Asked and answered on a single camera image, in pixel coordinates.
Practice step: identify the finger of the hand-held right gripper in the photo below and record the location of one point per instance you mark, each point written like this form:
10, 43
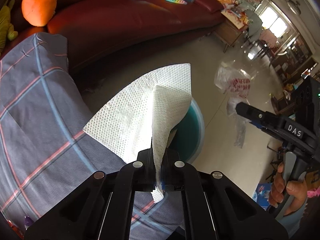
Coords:
260, 127
250, 111

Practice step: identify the grey covered chair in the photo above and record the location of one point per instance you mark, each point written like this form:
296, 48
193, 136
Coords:
255, 25

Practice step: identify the white paper towel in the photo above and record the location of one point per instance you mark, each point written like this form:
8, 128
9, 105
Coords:
130, 105

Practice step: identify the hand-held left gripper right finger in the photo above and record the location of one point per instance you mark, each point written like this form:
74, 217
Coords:
172, 172

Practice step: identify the wooden side table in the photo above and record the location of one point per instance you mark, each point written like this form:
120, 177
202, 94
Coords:
230, 32

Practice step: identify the grey plaid tablecloth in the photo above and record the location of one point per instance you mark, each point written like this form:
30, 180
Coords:
37, 117

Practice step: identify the green plush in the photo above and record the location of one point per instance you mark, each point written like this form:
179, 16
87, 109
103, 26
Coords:
5, 25

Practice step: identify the small purple object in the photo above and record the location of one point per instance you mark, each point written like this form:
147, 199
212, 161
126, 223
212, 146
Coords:
28, 222

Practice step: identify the clear red-printed plastic bag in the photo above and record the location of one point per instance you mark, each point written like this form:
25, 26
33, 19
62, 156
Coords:
237, 85

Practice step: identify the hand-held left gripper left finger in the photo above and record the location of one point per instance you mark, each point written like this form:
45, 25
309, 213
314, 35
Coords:
145, 170

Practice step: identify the orange carrot rabbit plush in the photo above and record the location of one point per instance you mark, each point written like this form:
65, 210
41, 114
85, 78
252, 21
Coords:
37, 2

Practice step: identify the colourful box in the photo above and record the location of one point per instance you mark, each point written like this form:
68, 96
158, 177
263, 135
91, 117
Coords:
262, 195

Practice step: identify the person's right hand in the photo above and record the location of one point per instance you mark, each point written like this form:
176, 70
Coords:
295, 192

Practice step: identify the ceiling lamp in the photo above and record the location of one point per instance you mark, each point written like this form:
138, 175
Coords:
293, 6

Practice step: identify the dark red leather sofa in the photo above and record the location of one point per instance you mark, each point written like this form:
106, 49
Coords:
125, 25

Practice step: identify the teal plastic basin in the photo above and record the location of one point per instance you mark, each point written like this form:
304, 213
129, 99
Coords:
192, 130

